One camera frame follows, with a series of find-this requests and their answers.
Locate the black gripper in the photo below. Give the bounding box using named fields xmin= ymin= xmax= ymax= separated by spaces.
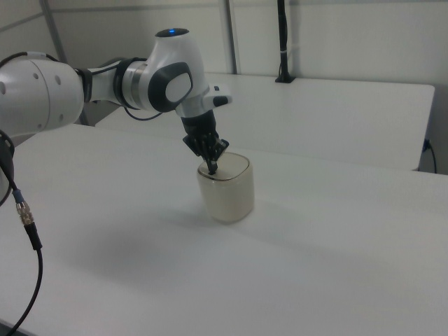
xmin=180 ymin=111 xmax=230 ymax=176

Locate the cream small trash bin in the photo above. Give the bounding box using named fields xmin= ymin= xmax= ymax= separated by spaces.
xmin=196 ymin=152 xmax=255 ymax=225

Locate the white background table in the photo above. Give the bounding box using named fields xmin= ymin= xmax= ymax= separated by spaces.
xmin=94 ymin=71 xmax=436 ymax=172

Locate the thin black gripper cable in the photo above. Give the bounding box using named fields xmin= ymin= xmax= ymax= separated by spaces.
xmin=122 ymin=106 xmax=166 ymax=121

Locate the black camera stand pole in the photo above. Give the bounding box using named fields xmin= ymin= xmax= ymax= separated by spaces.
xmin=274 ymin=0 xmax=297 ymax=85

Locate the black cable with metal connector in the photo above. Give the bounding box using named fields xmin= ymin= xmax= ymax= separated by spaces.
xmin=0 ymin=128 xmax=45 ymax=336

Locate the black power cable with plug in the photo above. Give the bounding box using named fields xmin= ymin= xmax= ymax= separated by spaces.
xmin=422 ymin=139 xmax=439 ymax=174

